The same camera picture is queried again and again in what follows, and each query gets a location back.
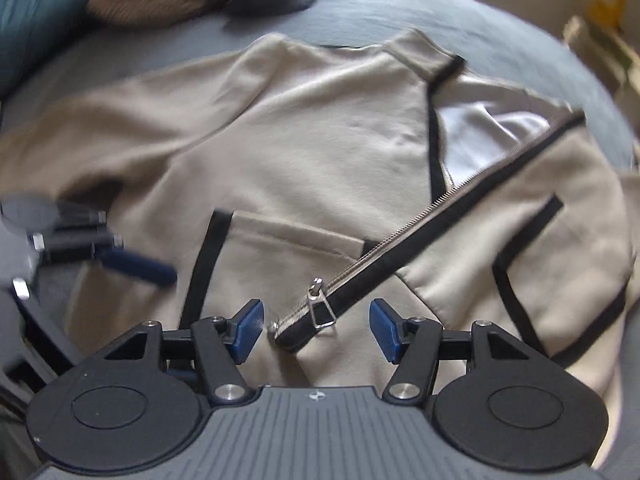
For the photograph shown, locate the beige zip hoodie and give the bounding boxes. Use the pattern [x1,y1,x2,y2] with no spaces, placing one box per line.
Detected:
[1,30,639,432]

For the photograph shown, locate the checked pink cloth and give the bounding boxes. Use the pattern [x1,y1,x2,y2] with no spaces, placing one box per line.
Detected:
[86,0,224,29]

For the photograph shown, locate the grey-blue bed blanket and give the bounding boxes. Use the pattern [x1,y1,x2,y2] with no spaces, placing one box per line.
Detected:
[2,0,639,479]

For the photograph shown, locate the yellow box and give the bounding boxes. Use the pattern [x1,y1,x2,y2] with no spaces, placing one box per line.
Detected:
[587,0,627,29]

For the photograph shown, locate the blue duvet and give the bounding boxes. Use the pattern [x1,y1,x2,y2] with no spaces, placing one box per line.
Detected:
[1,0,96,99]

